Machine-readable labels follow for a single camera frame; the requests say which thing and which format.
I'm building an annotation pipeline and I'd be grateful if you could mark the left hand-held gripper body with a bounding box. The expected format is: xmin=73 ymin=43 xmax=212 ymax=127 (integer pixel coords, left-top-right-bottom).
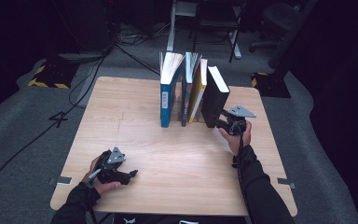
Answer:
xmin=87 ymin=147 xmax=127 ymax=185

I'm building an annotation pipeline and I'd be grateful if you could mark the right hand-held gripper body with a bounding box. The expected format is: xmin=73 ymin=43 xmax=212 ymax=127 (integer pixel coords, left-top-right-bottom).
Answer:
xmin=227 ymin=105 xmax=257 ymax=135

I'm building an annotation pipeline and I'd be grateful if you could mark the black book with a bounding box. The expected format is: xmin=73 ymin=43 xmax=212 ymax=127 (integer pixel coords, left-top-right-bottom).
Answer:
xmin=200 ymin=65 xmax=231 ymax=129

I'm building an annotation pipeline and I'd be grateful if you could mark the dark red book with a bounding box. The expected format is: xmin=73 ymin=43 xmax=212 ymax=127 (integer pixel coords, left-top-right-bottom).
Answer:
xmin=181 ymin=51 xmax=203 ymax=127

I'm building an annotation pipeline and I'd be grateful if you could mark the blue book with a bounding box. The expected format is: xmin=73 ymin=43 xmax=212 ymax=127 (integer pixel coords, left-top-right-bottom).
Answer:
xmin=158 ymin=50 xmax=186 ymax=129

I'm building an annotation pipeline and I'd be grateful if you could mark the person's right hand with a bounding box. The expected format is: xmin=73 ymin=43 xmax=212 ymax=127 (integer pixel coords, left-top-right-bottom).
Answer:
xmin=217 ymin=120 xmax=252 ymax=157

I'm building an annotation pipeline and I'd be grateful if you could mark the person's left hand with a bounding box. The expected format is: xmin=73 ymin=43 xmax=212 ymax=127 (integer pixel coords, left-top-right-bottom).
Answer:
xmin=81 ymin=155 xmax=121 ymax=195

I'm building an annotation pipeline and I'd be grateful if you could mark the person's dark clothing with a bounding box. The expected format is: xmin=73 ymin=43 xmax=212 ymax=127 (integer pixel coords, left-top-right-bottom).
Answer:
xmin=113 ymin=213 xmax=250 ymax=224

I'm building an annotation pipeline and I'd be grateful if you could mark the yellow black striped stand base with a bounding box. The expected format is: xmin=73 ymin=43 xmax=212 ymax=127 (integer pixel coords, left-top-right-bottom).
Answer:
xmin=251 ymin=72 xmax=292 ymax=99
xmin=27 ymin=60 xmax=79 ymax=90

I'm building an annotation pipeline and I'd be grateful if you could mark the black floor tape mark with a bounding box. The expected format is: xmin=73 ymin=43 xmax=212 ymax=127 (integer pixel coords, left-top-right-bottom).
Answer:
xmin=48 ymin=110 xmax=70 ymax=129

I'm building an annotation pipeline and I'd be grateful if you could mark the dark office chair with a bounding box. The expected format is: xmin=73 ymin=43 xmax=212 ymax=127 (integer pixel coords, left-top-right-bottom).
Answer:
xmin=249 ymin=2 xmax=302 ymax=54

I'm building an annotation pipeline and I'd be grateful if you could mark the grey round stand base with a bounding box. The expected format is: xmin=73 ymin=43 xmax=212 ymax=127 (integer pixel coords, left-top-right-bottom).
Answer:
xmin=57 ymin=49 xmax=110 ymax=63

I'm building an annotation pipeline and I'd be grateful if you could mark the left hand-held gripper cable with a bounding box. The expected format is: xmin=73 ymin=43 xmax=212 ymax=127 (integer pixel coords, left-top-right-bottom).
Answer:
xmin=86 ymin=186 xmax=115 ymax=224

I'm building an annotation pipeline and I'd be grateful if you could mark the hand-held gripper cable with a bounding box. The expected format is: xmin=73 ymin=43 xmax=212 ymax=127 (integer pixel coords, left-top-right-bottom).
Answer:
xmin=233 ymin=122 xmax=254 ymax=218
xmin=86 ymin=186 xmax=115 ymax=224

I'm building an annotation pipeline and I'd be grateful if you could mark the right hand-held gripper cable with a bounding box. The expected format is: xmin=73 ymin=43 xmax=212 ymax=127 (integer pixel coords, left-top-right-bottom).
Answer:
xmin=233 ymin=122 xmax=254 ymax=218

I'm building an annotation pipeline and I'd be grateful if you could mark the long black floor cable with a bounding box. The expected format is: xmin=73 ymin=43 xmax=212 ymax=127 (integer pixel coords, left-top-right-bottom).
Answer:
xmin=0 ymin=49 xmax=111 ymax=203

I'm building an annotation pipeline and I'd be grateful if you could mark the black metal chair frame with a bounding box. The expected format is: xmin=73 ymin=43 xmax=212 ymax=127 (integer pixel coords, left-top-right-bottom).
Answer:
xmin=190 ymin=0 xmax=242 ymax=63

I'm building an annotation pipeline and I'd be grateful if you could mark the white desk frame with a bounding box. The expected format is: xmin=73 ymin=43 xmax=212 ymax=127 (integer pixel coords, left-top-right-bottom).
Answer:
xmin=166 ymin=0 xmax=242 ymax=61

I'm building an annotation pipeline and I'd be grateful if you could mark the thin black floor cable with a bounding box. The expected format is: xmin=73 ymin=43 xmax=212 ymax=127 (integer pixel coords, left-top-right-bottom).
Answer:
xmin=115 ymin=43 xmax=162 ymax=77

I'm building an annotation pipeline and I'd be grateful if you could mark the dark slanted stand post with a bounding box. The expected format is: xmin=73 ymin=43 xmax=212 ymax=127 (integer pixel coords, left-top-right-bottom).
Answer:
xmin=267 ymin=0 xmax=320 ymax=70

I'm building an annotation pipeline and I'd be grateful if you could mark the bundle of floor cables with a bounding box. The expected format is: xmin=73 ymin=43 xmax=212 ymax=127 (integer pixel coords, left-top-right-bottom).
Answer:
xmin=117 ymin=21 xmax=172 ymax=46

